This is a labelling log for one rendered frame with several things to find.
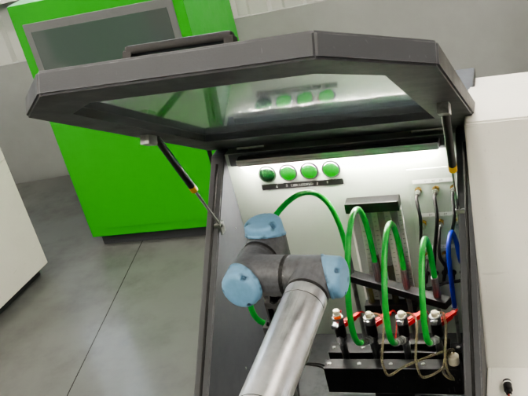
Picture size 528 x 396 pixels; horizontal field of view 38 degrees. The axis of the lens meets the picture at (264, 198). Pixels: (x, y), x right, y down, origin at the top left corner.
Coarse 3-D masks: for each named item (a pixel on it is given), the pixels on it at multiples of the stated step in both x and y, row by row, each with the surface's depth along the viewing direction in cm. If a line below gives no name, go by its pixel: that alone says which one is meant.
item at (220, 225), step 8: (160, 144) 177; (168, 152) 180; (168, 160) 182; (176, 160) 183; (176, 168) 184; (184, 176) 186; (192, 184) 189; (192, 192) 191; (200, 200) 194; (208, 208) 197; (216, 224) 203; (224, 224) 205; (224, 232) 205
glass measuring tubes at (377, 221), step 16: (352, 208) 202; (368, 208) 201; (384, 208) 199; (400, 208) 201; (384, 224) 203; (400, 224) 204; (368, 256) 211; (368, 272) 212; (400, 272) 209; (368, 288) 214; (368, 304) 217; (400, 304) 213; (416, 304) 214
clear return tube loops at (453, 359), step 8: (408, 312) 184; (440, 312) 181; (416, 320) 183; (384, 328) 184; (416, 328) 181; (416, 336) 180; (416, 344) 178; (416, 352) 177; (440, 352) 183; (448, 352) 182; (416, 360) 176; (448, 360) 184; (456, 360) 182; (384, 368) 180; (400, 368) 182; (416, 368) 177; (440, 368) 180; (448, 368) 174; (424, 376) 178; (448, 376) 178
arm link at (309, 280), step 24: (288, 264) 132; (312, 264) 130; (336, 264) 129; (288, 288) 128; (312, 288) 126; (336, 288) 128; (288, 312) 122; (312, 312) 123; (288, 336) 118; (312, 336) 122; (264, 360) 115; (288, 360) 115; (264, 384) 111; (288, 384) 113
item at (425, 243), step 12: (420, 240) 173; (420, 252) 170; (432, 252) 182; (420, 264) 168; (432, 264) 184; (420, 276) 167; (432, 276) 186; (420, 288) 166; (432, 288) 188; (420, 300) 166; (420, 312) 166
